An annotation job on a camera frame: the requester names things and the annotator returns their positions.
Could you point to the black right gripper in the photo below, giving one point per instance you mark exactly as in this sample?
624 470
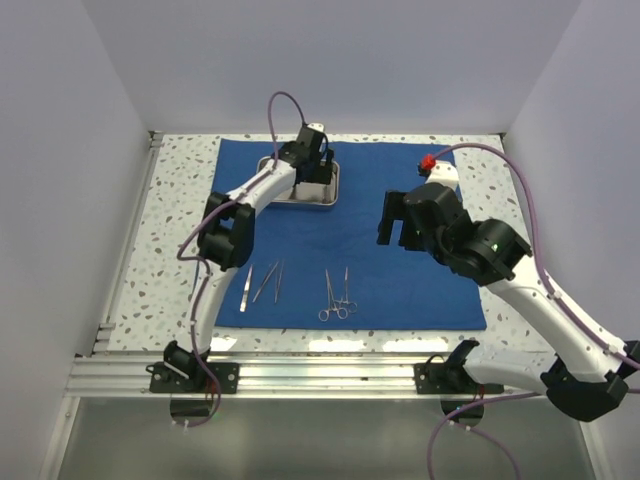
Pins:
395 208

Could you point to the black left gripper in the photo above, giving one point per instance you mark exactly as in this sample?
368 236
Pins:
322 173

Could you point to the stainless steel tray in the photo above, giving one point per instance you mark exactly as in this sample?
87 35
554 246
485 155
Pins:
308 183

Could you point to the blue surgical cloth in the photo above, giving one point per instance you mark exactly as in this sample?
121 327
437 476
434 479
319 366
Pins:
394 289

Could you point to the steel hemostat clamp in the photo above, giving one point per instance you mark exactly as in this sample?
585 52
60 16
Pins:
346 303
333 306

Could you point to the wide steel tweezers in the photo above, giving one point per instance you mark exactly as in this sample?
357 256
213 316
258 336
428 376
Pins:
246 290

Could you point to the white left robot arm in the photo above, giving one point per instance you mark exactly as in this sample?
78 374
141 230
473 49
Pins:
224 240

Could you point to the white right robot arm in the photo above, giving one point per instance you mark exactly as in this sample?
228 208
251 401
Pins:
584 376

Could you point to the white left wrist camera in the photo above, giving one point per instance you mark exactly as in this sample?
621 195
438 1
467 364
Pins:
317 127

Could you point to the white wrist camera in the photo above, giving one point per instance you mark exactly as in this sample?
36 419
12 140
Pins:
317 127
444 173

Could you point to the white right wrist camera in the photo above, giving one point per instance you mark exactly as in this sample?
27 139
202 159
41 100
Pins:
444 173

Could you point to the aluminium left side rail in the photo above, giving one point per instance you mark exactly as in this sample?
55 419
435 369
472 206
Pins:
106 321

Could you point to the aluminium rail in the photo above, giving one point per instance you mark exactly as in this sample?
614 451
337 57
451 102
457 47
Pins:
258 375
106 321

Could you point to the aluminium front rail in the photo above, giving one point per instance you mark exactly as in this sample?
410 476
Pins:
258 375

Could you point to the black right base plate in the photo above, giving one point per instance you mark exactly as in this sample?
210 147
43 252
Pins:
436 376

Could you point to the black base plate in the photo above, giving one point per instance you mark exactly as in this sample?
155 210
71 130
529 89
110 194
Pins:
436 376
166 380

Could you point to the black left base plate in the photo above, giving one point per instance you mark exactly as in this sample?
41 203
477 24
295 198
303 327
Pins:
166 380

